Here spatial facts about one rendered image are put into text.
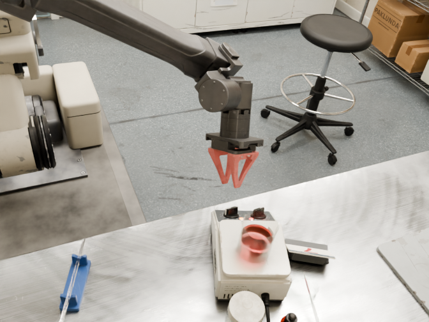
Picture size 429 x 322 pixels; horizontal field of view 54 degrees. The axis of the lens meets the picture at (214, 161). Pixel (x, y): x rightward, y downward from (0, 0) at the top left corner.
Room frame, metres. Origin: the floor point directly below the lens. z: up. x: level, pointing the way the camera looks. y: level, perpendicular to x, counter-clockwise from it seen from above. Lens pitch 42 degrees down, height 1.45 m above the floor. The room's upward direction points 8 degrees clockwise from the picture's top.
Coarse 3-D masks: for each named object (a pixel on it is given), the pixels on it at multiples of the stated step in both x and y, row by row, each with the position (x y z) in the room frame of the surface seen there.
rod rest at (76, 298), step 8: (72, 256) 0.43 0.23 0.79; (72, 264) 0.43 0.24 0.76; (80, 264) 0.43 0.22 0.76; (88, 264) 0.44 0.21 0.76; (72, 272) 0.42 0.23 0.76; (80, 272) 0.42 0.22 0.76; (88, 272) 0.42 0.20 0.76; (80, 280) 0.40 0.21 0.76; (64, 288) 0.38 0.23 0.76; (72, 288) 0.39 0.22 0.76; (80, 288) 0.39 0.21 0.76; (64, 296) 0.36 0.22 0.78; (72, 296) 0.36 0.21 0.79; (80, 296) 0.37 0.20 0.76; (72, 304) 0.36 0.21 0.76; (80, 304) 0.36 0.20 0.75
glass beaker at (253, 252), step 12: (252, 216) 0.48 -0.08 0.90; (264, 216) 0.49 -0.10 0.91; (276, 228) 0.46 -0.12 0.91; (240, 240) 0.45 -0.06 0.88; (252, 240) 0.43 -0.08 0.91; (264, 240) 0.43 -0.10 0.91; (240, 252) 0.44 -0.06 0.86; (252, 252) 0.43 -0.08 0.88; (264, 252) 0.43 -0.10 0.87; (252, 264) 0.43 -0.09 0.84
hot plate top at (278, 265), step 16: (224, 224) 0.51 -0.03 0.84; (240, 224) 0.52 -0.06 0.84; (224, 240) 0.47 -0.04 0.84; (224, 256) 0.44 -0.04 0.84; (272, 256) 0.45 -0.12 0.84; (224, 272) 0.41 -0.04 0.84; (240, 272) 0.41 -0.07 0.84; (256, 272) 0.42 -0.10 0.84; (272, 272) 0.42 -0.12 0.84; (288, 272) 0.42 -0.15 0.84
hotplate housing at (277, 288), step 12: (216, 228) 0.52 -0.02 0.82; (216, 240) 0.49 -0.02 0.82; (216, 252) 0.46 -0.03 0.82; (216, 264) 0.44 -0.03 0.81; (216, 276) 0.42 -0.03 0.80; (216, 288) 0.41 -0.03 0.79; (228, 288) 0.40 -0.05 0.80; (240, 288) 0.40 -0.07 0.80; (252, 288) 0.41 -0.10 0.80; (264, 288) 0.41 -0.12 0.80; (276, 288) 0.41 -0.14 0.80; (288, 288) 0.42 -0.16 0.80; (264, 300) 0.40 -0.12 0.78; (276, 300) 0.42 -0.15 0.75
